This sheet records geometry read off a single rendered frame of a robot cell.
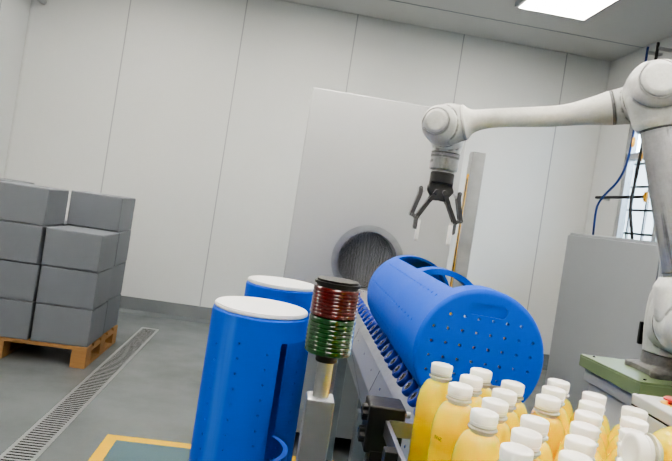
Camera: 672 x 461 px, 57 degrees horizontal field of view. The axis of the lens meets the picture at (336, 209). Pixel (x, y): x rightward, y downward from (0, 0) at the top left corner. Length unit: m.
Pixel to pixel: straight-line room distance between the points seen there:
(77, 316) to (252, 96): 2.98
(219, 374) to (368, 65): 5.16
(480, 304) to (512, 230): 5.51
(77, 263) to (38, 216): 0.41
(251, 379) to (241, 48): 5.14
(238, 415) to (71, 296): 2.97
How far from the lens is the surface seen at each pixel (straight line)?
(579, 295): 4.37
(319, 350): 0.82
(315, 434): 0.87
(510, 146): 6.86
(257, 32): 6.62
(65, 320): 4.67
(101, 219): 4.94
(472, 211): 2.78
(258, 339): 1.73
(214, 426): 1.83
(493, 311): 1.37
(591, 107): 1.92
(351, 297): 0.82
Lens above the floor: 1.35
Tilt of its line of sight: level
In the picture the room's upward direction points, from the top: 9 degrees clockwise
